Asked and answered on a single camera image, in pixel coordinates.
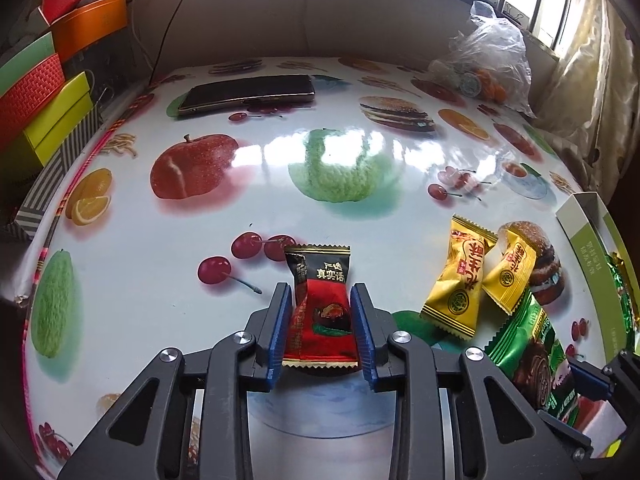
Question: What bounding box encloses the yellow-green box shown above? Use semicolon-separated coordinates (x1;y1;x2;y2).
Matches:
22;72;94;168

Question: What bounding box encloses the green flat box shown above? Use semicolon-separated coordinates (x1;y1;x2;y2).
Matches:
0;32;56;96

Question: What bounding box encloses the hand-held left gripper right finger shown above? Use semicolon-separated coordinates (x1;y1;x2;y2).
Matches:
349;282;573;480

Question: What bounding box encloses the clear plastic bag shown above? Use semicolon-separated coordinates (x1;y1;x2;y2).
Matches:
429;0;538;118

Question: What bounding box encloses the orange box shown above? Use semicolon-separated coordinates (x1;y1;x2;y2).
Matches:
50;0;128;63

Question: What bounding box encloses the white cardboard box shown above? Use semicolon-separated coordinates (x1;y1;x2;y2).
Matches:
556;191;640;361

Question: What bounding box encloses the black and red candy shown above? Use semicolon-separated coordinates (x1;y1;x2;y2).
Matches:
282;244;361;370

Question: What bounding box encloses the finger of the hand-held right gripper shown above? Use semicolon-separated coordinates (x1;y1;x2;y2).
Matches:
537;407;596;463
567;348;640;413

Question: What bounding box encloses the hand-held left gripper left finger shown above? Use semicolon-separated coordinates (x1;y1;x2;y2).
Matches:
57;282;293;480

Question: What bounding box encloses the pink and white packet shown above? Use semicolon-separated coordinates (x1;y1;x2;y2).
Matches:
575;394;628;443

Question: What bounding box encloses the black cable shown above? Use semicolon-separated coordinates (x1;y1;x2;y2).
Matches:
149;0;197;86

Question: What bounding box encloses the red woven box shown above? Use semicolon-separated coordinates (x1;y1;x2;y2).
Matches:
0;52;67;153

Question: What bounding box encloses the dark smartphone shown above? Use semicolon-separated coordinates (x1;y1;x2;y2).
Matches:
177;74;317;117

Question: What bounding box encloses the green snack packet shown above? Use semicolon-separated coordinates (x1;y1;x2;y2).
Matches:
487;292;581;426
604;252;640;331

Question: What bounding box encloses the yellow candy packet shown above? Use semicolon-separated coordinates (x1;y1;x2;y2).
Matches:
420;215;498;341
482;230;538;316

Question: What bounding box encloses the cream curtain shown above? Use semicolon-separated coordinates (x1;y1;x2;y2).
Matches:
530;0;627;196

